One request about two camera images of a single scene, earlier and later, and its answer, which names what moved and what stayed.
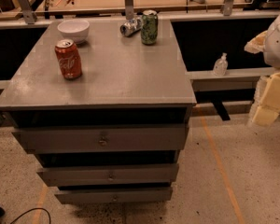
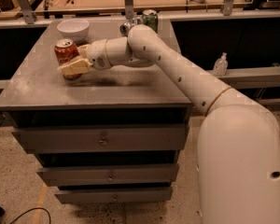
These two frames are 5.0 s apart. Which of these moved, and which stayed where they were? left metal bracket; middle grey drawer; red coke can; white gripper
Moved: white gripper
Stayed: middle grey drawer; left metal bracket; red coke can
